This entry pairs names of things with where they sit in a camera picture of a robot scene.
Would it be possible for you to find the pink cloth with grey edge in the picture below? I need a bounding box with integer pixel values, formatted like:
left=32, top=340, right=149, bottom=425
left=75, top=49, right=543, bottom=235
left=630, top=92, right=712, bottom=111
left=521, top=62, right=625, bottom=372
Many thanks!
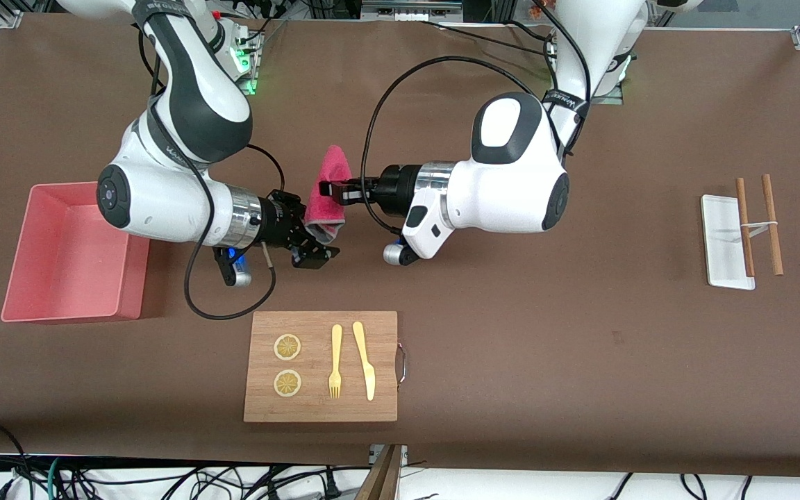
left=303, top=144, right=354, bottom=245

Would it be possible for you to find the yellow plastic fork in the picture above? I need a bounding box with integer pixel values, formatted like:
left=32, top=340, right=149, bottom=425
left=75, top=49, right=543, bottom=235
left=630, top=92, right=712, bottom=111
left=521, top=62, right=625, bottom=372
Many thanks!
left=328, top=324, right=343, bottom=399

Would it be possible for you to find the yellow plastic knife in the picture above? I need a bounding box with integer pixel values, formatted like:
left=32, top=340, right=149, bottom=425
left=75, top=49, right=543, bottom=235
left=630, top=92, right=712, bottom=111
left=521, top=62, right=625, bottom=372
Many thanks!
left=352, top=321, right=376, bottom=401

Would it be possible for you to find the wooden cutting board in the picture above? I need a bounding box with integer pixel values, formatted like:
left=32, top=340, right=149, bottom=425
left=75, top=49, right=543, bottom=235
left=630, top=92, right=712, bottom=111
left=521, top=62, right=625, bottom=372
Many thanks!
left=243, top=310, right=399, bottom=423

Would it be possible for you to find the pink plastic bin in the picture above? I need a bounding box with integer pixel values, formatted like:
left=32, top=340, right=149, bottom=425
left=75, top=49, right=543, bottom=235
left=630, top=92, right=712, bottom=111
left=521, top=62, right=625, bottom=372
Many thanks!
left=1, top=182, right=151, bottom=325

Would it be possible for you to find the brown wooden stand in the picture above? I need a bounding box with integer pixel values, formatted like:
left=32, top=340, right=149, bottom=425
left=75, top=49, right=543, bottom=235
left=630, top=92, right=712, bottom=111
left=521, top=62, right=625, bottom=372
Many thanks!
left=355, top=444, right=404, bottom=500

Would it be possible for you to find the white rectangular tray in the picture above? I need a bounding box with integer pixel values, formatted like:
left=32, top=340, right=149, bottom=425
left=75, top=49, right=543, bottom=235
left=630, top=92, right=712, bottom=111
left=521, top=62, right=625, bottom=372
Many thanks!
left=701, top=195, right=756, bottom=290

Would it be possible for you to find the white rubber band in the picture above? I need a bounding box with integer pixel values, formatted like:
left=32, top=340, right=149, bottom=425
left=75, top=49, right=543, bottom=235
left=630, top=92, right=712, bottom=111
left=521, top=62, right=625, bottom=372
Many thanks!
left=740, top=220, right=780, bottom=241

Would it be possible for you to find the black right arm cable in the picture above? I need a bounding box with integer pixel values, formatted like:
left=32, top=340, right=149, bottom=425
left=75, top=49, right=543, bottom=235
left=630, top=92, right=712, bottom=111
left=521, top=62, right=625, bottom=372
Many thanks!
left=137, top=28, right=287, bottom=322

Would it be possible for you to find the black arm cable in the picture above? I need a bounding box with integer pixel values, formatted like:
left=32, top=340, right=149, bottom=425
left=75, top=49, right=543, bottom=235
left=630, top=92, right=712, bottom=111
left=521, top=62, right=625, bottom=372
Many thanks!
left=137, top=28, right=287, bottom=322
left=360, top=0, right=592, bottom=237

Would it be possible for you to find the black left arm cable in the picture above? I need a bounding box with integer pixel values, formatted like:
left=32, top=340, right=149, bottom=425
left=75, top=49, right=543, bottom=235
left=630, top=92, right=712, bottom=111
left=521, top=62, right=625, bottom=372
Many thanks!
left=360, top=0, right=592, bottom=237

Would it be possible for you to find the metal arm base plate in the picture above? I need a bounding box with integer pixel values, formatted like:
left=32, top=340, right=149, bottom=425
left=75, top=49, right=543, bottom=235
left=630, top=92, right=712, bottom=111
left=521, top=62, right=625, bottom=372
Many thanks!
left=230, top=21, right=265, bottom=96
left=591, top=69, right=624, bottom=106

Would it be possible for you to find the black cable across table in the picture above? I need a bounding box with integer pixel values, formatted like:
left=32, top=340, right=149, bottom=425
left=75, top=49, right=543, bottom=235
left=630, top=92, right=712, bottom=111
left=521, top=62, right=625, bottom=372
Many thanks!
left=417, top=19, right=555, bottom=58

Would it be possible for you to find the small metal table bracket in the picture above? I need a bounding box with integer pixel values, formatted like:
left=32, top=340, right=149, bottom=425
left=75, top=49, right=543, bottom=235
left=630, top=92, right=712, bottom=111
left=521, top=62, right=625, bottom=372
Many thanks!
left=369, top=444, right=409, bottom=466

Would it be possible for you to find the teal floor cable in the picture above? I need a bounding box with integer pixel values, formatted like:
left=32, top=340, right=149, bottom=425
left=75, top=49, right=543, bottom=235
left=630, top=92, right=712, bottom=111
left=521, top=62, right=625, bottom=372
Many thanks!
left=46, top=456, right=67, bottom=500

